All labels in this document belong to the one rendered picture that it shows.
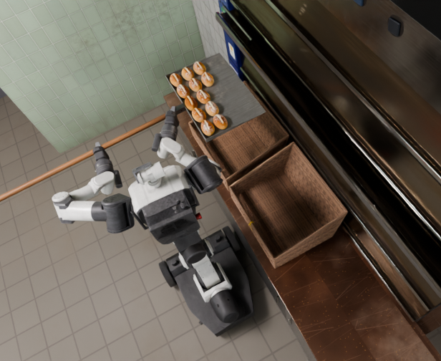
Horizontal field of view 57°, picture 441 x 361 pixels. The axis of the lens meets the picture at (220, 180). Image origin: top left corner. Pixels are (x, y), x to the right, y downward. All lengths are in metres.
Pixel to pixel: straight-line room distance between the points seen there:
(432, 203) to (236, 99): 1.17
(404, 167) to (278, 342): 1.68
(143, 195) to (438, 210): 1.16
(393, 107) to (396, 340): 1.33
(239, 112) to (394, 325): 1.39
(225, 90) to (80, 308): 1.97
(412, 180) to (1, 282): 3.13
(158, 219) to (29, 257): 2.11
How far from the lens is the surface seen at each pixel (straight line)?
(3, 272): 3.79
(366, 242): 2.37
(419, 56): 1.34
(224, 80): 2.40
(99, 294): 3.32
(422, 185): 1.64
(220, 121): 2.14
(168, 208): 1.75
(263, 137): 2.82
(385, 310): 2.45
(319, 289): 2.43
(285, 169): 2.70
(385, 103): 1.54
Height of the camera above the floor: 2.92
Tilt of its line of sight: 59 degrees down
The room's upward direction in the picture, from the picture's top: 17 degrees counter-clockwise
